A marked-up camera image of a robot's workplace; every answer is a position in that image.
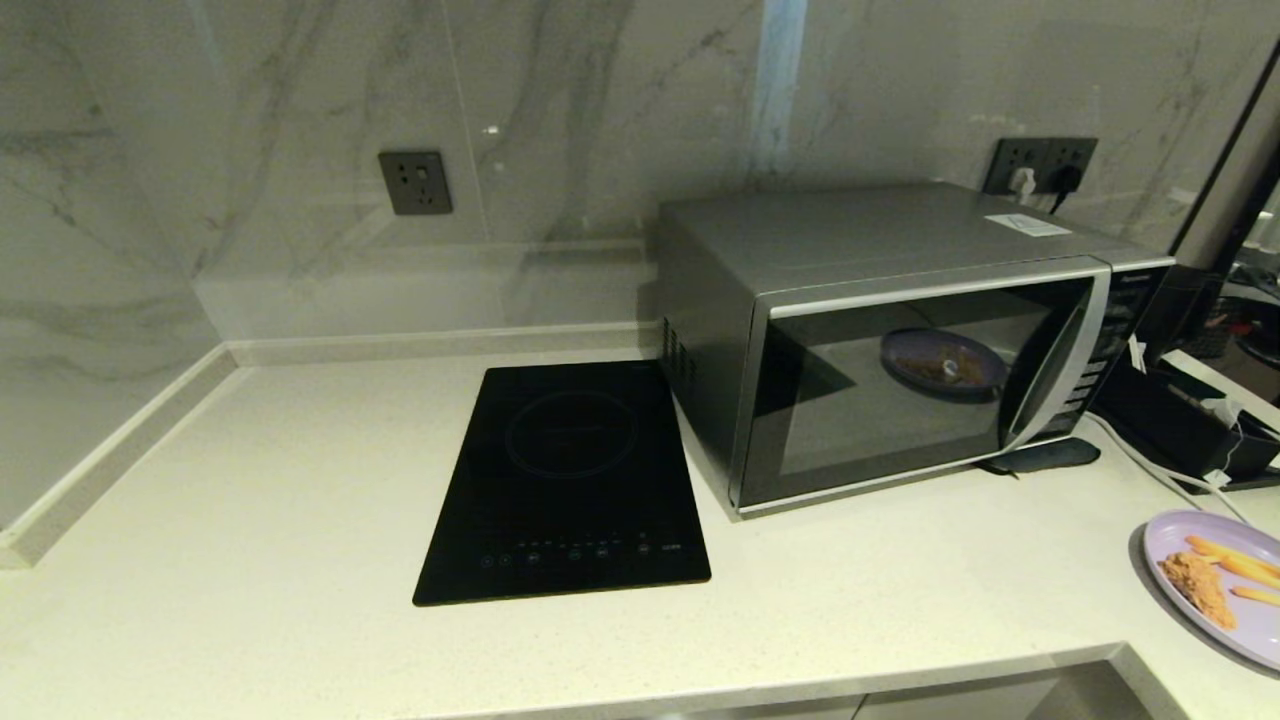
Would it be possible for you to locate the dark grey felt pad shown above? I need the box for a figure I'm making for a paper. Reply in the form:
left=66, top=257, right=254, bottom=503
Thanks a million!
left=978, top=437, right=1102, bottom=478

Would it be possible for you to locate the white power cable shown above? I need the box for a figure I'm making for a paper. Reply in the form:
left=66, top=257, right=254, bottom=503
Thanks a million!
left=1085, top=410, right=1266, bottom=531

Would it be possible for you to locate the dark window frame post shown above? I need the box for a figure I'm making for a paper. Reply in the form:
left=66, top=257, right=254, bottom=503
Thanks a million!
left=1170, top=45, right=1280, bottom=269

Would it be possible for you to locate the white paper sticker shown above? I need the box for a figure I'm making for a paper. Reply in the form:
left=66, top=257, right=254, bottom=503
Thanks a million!
left=983, top=213, right=1074, bottom=239

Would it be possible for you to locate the black induction cooktop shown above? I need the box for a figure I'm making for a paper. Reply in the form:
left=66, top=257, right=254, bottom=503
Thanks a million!
left=412, top=358, right=713, bottom=608

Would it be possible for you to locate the grey cabinet door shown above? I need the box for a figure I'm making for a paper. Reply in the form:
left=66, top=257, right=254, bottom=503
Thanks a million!
left=690, top=697, right=863, bottom=720
left=858, top=662, right=1136, bottom=720

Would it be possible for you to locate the fried chicken piece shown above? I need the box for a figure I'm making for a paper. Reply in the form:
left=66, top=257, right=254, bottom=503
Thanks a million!
left=1158, top=552, right=1239, bottom=631

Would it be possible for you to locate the wire mesh basket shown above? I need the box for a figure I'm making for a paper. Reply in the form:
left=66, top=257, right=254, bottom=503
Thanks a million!
left=1200, top=290, right=1280, bottom=361

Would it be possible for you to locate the silver microwave oven body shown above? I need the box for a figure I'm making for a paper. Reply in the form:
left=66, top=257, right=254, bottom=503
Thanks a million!
left=655, top=183, right=1176, bottom=519

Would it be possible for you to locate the black power plug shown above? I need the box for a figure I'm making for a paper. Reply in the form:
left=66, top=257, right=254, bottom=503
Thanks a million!
left=1047, top=165, right=1084, bottom=217

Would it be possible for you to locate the dark grey wall socket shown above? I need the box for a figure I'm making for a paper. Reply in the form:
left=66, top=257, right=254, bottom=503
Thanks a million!
left=982, top=138, right=1048, bottom=197
left=1045, top=138, right=1099, bottom=194
left=378, top=150, right=454, bottom=217

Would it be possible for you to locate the lilac plate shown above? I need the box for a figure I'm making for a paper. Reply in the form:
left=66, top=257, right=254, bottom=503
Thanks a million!
left=1143, top=510, right=1280, bottom=672

